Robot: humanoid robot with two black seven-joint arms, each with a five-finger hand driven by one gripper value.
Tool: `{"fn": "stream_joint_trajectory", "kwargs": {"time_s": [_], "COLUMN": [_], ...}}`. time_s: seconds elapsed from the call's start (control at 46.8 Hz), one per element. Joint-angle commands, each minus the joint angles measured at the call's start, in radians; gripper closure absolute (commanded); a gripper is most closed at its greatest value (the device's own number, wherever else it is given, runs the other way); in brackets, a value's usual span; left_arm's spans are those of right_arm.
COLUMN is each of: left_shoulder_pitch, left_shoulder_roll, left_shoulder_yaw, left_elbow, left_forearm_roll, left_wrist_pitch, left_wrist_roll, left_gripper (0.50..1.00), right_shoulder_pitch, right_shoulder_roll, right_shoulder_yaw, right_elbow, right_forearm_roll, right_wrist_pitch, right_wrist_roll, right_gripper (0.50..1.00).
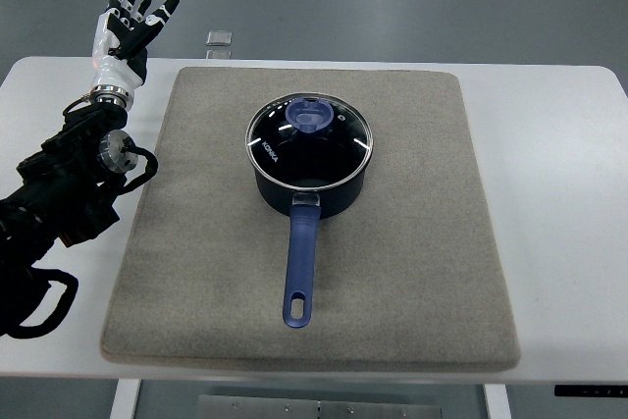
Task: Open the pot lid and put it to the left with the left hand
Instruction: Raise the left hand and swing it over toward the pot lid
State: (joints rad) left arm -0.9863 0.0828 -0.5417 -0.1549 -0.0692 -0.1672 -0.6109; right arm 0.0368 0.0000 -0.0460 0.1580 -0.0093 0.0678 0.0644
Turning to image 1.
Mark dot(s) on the dark pot with blue handle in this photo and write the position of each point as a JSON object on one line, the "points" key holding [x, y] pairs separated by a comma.
{"points": [[305, 209]]}

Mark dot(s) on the clear floor plate upper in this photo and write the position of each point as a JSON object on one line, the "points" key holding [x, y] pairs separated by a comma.
{"points": [[219, 38]]}

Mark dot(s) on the metal base plate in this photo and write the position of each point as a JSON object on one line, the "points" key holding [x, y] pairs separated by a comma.
{"points": [[223, 406]]}

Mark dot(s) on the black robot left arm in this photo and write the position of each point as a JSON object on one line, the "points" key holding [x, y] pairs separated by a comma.
{"points": [[68, 191]]}

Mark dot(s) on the clear floor plate lower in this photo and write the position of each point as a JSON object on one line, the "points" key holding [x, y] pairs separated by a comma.
{"points": [[218, 54]]}

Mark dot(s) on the white table leg right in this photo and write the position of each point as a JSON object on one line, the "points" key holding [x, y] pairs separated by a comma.
{"points": [[497, 402]]}

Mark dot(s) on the clear floor plate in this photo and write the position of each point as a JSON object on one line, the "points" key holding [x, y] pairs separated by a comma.
{"points": [[218, 54], [219, 38]]}

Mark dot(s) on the glass pot lid blue knob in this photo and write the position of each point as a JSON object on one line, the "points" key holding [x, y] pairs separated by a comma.
{"points": [[309, 141]]}

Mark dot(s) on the white table leg left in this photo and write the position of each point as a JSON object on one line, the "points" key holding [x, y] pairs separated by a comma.
{"points": [[125, 399]]}

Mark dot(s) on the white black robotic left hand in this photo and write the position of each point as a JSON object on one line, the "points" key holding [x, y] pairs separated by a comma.
{"points": [[119, 51]]}

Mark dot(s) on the white table leg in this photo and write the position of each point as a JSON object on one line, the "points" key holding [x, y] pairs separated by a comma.
{"points": [[125, 399], [497, 402]]}

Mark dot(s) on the black table control panel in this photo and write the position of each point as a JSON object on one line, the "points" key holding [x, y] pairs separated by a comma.
{"points": [[596, 391]]}

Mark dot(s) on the beige fabric mat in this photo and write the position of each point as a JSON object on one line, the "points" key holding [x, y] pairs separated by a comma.
{"points": [[406, 279]]}

